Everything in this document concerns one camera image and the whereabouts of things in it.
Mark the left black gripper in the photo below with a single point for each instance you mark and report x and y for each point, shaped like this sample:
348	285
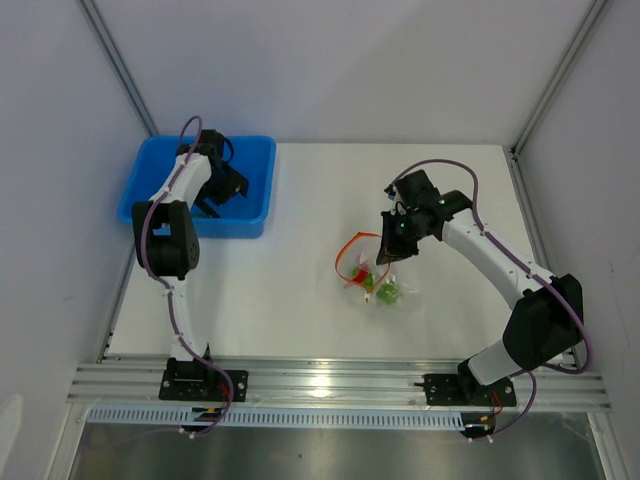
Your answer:
235	183

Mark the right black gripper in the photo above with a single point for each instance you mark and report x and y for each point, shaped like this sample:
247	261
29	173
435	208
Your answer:
391	252

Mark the red chili pepper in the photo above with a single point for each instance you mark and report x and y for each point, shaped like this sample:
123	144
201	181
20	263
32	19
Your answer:
362	276

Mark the clear zip top bag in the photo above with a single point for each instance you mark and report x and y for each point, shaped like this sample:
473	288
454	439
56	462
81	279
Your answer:
361	251

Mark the green grape bunch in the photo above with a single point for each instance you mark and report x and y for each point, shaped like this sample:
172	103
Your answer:
388	293

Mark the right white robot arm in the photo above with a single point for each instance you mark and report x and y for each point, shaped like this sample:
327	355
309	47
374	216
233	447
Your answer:
545	317

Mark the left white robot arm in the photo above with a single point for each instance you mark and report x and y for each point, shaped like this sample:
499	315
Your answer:
166	242

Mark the blue plastic bin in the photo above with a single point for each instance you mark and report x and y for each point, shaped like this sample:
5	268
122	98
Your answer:
255	158

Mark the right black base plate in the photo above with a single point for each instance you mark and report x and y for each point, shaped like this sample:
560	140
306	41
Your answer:
453	390

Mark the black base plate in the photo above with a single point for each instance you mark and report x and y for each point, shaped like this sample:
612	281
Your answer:
453	390
192	381

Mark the right aluminium frame post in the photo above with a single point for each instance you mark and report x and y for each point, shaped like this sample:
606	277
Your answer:
560	74

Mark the aluminium frame post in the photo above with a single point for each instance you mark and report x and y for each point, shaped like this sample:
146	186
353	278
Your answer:
114	57
560	74

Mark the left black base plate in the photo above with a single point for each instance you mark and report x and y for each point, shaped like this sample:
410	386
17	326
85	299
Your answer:
192	381

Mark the aluminium mounting rail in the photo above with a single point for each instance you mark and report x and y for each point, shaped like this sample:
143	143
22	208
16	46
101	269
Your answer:
329	383

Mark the white slotted cable duct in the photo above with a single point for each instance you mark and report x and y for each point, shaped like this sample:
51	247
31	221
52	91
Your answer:
279	418

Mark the left aluminium frame post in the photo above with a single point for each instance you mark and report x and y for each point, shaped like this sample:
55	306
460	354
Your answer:
114	57

